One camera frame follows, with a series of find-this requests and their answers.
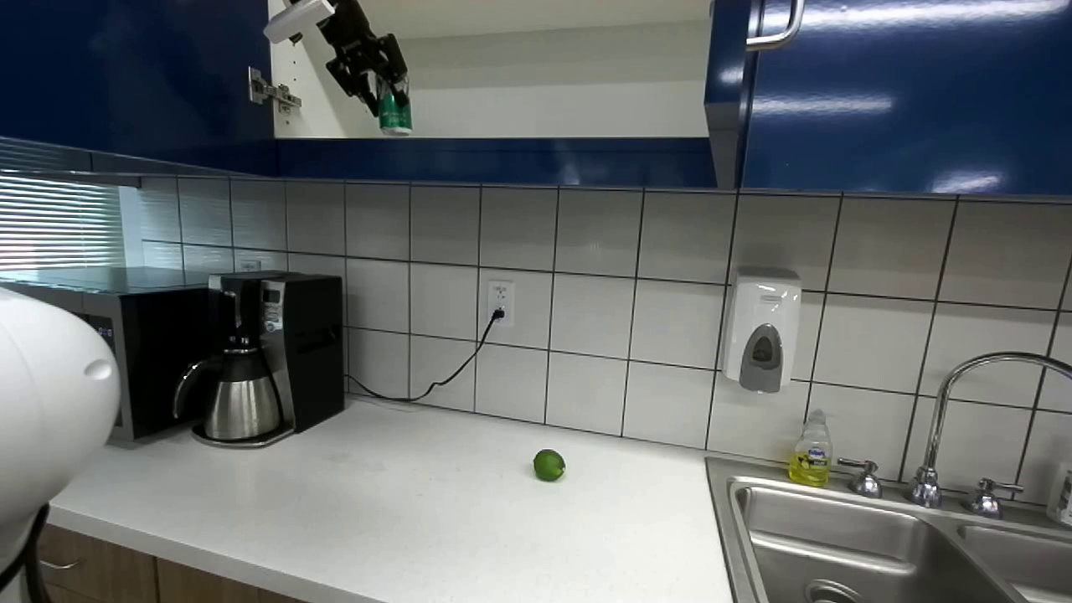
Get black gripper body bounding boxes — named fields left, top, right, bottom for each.
left=319, top=0, right=391, bottom=69

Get green soda can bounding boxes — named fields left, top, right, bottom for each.
left=372, top=84, right=416, bottom=136

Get metal cabinet hinge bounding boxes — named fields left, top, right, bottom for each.
left=243, top=62, right=306, bottom=114

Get blue upper cabinet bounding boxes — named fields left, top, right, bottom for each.
left=263, top=0, right=718, bottom=191

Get wooden base cabinet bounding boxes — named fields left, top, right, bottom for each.
left=31, top=522, right=306, bottom=603

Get black steel coffee maker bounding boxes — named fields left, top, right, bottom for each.
left=205, top=270, right=347, bottom=451

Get white window blinds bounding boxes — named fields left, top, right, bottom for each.
left=0, top=173, right=124, bottom=279

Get black microwave oven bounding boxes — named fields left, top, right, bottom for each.
left=3, top=279, right=228, bottom=448

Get steel coffee carafe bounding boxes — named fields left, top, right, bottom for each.
left=167, top=330, right=289, bottom=445

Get green lime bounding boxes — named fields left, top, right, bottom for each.
left=529, top=445, right=571, bottom=486

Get yellow dish soap bottle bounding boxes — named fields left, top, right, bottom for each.
left=785, top=406, right=837, bottom=493

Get stainless steel double sink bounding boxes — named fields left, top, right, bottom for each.
left=699, top=451, right=1072, bottom=603

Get chrome gooseneck faucet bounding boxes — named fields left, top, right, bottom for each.
left=904, top=348, right=1072, bottom=508

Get white plastic bottle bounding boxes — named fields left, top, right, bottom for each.
left=1050, top=448, right=1072, bottom=533

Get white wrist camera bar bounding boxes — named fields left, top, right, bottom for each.
left=258, top=0, right=339, bottom=47

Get white wall outlet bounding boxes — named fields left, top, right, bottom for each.
left=483, top=276, right=524, bottom=326

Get black power cord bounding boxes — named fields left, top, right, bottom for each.
left=342, top=306, right=510, bottom=406

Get metal cabinet door handle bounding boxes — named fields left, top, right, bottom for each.
left=745, top=0, right=807, bottom=53

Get white wall soap dispenser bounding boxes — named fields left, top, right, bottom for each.
left=719, top=269, right=803, bottom=394

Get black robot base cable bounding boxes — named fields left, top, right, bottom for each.
left=0, top=503, right=52, bottom=603

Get chrome faucet handle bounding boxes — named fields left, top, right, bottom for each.
left=837, top=455, right=888, bottom=503
left=965, top=477, right=1026, bottom=520

